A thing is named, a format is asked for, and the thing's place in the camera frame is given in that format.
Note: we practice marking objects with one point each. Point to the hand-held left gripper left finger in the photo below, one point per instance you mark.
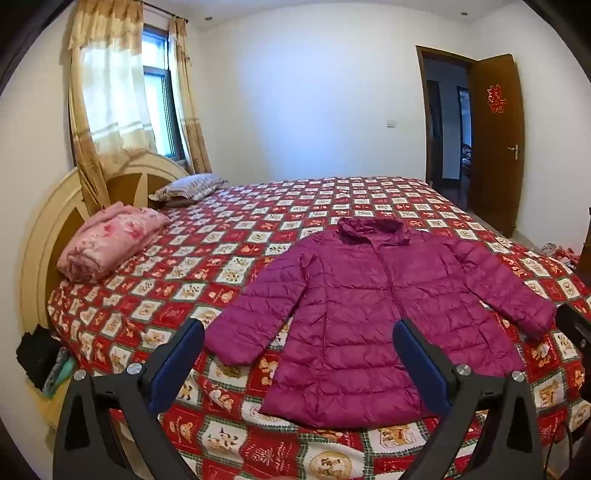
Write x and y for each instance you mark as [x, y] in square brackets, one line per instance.
[171, 369]

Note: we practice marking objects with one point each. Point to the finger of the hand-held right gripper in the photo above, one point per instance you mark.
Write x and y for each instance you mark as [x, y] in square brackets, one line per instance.
[572, 323]

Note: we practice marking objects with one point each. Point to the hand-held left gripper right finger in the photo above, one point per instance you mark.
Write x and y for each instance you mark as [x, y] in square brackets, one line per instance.
[415, 362]

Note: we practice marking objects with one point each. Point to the magenta puffer jacket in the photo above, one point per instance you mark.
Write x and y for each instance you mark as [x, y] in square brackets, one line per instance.
[360, 323]

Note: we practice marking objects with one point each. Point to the dark clothes beside bed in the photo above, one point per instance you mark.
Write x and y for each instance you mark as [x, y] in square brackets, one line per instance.
[37, 355]

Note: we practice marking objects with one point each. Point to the teal grey cloth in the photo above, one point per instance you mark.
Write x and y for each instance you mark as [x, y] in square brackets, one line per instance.
[60, 374]

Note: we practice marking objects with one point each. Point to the red checked printed blanket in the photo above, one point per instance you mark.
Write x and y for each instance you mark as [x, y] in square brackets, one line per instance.
[207, 258]

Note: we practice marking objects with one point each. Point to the pink floral folded quilt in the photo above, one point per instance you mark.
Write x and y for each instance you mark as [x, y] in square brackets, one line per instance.
[111, 240]

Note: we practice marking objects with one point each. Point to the patterned pillow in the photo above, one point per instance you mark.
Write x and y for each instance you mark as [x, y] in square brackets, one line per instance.
[191, 188]

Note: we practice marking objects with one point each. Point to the brown wooden door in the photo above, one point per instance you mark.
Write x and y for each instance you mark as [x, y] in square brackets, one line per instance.
[498, 152]

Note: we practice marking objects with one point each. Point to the cream wooden headboard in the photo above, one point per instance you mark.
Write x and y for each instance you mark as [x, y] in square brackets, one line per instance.
[46, 217]

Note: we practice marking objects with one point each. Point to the red paper door decoration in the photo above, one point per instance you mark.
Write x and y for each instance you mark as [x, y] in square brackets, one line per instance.
[495, 98]

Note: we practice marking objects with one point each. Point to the narrow beige curtain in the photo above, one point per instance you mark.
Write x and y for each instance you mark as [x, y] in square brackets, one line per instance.
[187, 106]

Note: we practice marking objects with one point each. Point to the window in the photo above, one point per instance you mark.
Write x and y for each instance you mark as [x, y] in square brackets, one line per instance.
[161, 101]

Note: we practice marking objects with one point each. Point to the wide beige curtain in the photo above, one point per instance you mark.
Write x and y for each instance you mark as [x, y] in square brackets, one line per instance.
[106, 101]

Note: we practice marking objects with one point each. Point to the curtain rod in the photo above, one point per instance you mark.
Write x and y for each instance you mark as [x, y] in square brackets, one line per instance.
[168, 12]

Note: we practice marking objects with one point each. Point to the brown door frame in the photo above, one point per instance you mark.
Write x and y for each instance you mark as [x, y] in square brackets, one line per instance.
[421, 115]

